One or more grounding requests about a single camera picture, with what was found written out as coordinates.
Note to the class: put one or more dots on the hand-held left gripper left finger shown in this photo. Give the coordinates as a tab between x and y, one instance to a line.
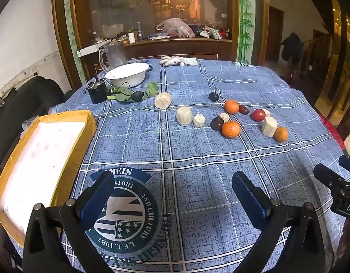
97	194

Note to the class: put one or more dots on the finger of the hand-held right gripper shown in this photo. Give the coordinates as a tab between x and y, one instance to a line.
347	163
325	175

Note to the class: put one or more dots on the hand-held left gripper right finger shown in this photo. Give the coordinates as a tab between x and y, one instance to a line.
248	196

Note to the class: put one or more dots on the orange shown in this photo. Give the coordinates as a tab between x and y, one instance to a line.
281	134
231	129
231	106

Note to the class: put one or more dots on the yellow box with white lining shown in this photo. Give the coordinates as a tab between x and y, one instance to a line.
41	159

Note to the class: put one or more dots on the pale sugarcane chunk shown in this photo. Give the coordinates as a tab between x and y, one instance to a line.
269	126
198	120
267	111
224	116
184	116

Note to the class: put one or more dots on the dark plum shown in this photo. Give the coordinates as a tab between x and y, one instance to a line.
216	124
213	96

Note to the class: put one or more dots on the red apple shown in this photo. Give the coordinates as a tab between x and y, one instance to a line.
258	115

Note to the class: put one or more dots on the red patterned cloth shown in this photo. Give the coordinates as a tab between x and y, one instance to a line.
332	130

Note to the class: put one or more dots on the blue plaid tablecloth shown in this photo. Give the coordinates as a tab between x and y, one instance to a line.
192	162

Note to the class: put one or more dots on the red date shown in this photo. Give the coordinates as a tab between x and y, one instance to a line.
243	109

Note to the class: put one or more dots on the black box device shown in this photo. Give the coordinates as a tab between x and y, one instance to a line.
96	93

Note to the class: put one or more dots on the green leaf sprig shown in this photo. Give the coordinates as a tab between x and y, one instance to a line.
152	89
121	95

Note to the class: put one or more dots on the black power adapter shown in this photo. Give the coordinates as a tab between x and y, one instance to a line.
137	96

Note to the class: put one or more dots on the wooden stair railing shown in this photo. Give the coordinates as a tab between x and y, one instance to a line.
317	57

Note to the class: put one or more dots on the beige round bread piece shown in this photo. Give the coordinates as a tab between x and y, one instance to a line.
163	100

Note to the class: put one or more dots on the white enamel basin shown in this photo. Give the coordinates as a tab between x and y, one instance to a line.
126	75

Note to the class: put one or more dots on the dark hanging jacket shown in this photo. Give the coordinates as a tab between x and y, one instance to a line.
292	47

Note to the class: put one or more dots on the brown wooden door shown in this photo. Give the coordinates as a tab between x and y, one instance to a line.
275	37

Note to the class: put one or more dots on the pale green cloth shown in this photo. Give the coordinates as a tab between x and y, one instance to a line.
192	61

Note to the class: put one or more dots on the white work gloves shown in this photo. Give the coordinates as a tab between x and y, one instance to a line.
172	60

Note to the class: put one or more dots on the white cup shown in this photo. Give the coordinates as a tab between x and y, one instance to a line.
131	37

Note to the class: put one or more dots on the metal bottle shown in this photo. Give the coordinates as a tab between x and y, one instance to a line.
140	31

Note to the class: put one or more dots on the pink plastic bag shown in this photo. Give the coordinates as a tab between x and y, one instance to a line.
176	28

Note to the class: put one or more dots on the wooden glass cabinet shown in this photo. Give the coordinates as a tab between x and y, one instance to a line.
163	11

